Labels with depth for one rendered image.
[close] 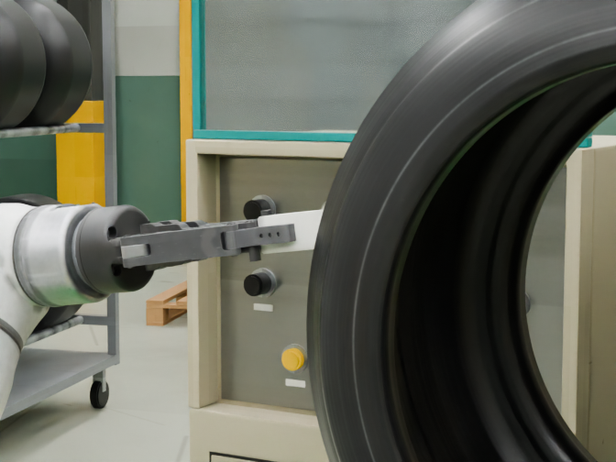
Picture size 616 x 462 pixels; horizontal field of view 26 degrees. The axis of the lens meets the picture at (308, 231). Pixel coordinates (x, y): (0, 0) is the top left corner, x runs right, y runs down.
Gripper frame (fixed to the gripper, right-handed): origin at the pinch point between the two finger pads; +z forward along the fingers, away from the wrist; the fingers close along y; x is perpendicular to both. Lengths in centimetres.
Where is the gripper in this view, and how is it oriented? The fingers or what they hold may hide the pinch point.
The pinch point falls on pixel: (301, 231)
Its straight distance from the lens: 106.3
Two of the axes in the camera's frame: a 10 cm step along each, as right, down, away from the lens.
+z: 8.7, -0.9, -4.9
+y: 4.8, -1.0, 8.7
